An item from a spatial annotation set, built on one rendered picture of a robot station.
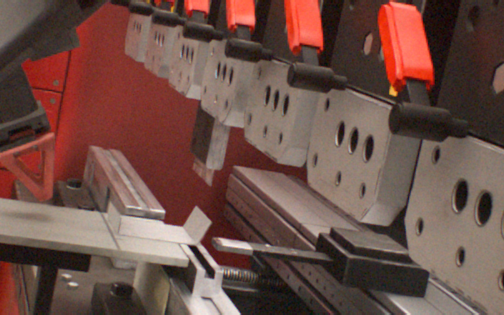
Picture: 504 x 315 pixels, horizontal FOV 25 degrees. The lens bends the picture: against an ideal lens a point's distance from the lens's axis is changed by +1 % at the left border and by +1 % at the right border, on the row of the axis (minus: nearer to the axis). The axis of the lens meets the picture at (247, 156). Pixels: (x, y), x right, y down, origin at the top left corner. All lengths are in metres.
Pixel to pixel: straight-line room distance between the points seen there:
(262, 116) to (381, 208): 0.28
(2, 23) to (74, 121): 1.33
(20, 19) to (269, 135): 0.23
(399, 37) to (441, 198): 0.09
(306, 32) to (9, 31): 0.22
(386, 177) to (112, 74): 1.50
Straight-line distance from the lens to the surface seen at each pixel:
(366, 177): 0.74
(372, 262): 1.39
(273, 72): 0.98
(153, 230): 1.39
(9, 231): 1.28
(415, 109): 0.61
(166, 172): 2.24
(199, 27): 1.18
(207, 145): 1.32
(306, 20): 0.83
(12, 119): 1.32
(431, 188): 0.65
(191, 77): 1.30
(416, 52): 0.64
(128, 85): 2.20
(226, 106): 1.12
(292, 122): 0.91
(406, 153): 0.72
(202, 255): 1.33
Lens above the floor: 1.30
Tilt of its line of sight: 8 degrees down
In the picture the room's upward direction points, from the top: 12 degrees clockwise
